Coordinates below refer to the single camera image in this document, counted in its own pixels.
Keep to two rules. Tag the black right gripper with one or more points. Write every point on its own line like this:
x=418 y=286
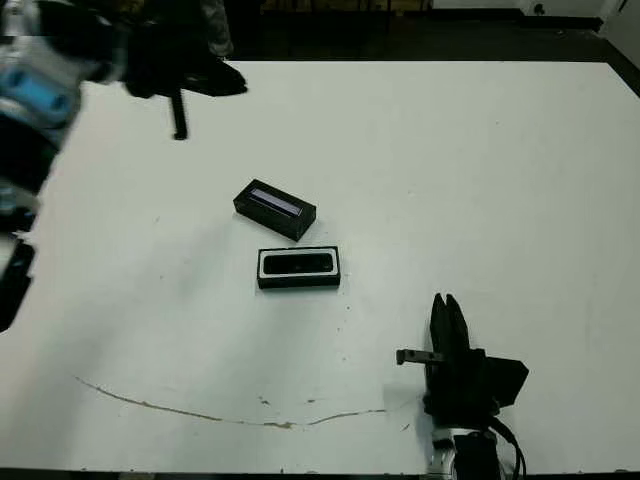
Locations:
x=455 y=390

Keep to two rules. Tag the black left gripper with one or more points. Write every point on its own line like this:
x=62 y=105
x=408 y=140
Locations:
x=160 y=60

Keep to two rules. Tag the black box lid with strip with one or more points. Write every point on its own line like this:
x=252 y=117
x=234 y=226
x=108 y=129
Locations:
x=275 y=212

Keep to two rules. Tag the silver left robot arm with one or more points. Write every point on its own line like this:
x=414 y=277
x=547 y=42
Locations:
x=35 y=100

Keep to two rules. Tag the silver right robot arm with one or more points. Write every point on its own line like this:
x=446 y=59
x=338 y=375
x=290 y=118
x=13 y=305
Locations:
x=445 y=452

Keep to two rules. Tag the black box base white liner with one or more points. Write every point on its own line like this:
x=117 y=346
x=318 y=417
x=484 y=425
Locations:
x=300 y=284

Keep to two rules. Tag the person in grey trousers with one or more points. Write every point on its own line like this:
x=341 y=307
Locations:
x=220 y=30

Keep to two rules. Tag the white cabinet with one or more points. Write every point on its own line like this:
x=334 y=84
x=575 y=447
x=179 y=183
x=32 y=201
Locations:
x=622 y=45

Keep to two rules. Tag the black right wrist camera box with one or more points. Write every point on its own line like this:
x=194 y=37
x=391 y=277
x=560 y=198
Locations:
x=507 y=380

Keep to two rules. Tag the small black wall fixture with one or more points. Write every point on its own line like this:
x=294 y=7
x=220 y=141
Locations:
x=539 y=8

